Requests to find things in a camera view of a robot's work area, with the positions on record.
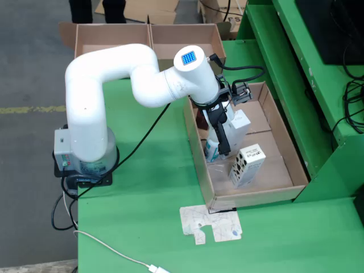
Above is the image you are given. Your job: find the long black robot cable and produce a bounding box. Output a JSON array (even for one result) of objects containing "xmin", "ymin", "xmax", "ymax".
[{"xmin": 68, "ymin": 102, "xmax": 172, "ymax": 200}]

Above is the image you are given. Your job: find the shallow cardboard tray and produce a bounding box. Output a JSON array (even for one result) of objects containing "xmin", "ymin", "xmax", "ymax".
[{"xmin": 183, "ymin": 81, "xmax": 310, "ymax": 211}]

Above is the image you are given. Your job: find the printed brown cardboard box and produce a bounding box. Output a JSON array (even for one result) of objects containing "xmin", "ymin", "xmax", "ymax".
[{"xmin": 197, "ymin": 0, "xmax": 248, "ymax": 40}]

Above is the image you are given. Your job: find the black cable bundle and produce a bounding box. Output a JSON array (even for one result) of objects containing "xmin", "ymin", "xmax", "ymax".
[{"xmin": 331, "ymin": 42, "xmax": 364, "ymax": 137}]

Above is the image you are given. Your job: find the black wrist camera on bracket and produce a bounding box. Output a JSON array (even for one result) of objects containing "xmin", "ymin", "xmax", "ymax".
[{"xmin": 230, "ymin": 81, "xmax": 254, "ymax": 105}]

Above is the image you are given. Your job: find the cow print hand cream box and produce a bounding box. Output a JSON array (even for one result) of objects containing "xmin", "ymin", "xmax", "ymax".
[{"xmin": 229, "ymin": 143, "xmax": 267, "ymax": 189}]

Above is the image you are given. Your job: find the green metal shelf unit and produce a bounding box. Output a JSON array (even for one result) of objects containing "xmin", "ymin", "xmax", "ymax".
[{"xmin": 235, "ymin": 0, "xmax": 364, "ymax": 204}]

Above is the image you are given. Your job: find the tall white carton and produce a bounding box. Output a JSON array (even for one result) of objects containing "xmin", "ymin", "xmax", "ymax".
[{"xmin": 221, "ymin": 109, "xmax": 251, "ymax": 160}]

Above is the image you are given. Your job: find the black camera cable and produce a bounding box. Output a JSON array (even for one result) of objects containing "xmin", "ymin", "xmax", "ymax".
[{"xmin": 208, "ymin": 53, "xmax": 267, "ymax": 89}]

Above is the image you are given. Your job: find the black monitor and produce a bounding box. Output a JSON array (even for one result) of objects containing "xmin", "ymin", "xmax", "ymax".
[{"xmin": 294, "ymin": 0, "xmax": 364, "ymax": 65}]

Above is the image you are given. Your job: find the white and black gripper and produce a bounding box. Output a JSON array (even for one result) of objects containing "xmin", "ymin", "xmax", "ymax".
[{"xmin": 196, "ymin": 96, "xmax": 237, "ymax": 156}]

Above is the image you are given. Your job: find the white patterned paper cutout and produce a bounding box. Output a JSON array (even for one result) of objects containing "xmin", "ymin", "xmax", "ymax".
[{"xmin": 179, "ymin": 204, "xmax": 243, "ymax": 246}]

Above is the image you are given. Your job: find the open brown cardboard box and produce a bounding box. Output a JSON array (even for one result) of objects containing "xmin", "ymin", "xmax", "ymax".
[
  {"xmin": 149, "ymin": 22, "xmax": 233, "ymax": 76},
  {"xmin": 58, "ymin": 21, "xmax": 154, "ymax": 62}
]

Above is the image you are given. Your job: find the white bottle with teal label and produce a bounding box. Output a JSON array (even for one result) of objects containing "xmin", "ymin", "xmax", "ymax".
[{"xmin": 203, "ymin": 122, "xmax": 222, "ymax": 163}]

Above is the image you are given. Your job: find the black looped power cable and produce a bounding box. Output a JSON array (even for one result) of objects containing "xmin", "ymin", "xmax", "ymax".
[{"xmin": 51, "ymin": 193, "xmax": 78, "ymax": 231}]

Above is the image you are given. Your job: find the white cable with adapter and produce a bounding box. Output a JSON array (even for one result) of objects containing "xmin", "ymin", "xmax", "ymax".
[{"xmin": 62, "ymin": 191, "xmax": 171, "ymax": 273}]

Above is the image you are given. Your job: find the dark red carton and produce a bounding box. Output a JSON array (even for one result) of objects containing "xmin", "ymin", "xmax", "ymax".
[{"xmin": 197, "ymin": 107, "xmax": 210, "ymax": 131}]

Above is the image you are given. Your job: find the grey robot base unit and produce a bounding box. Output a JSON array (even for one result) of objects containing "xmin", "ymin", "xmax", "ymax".
[{"xmin": 53, "ymin": 123, "xmax": 121, "ymax": 183}]

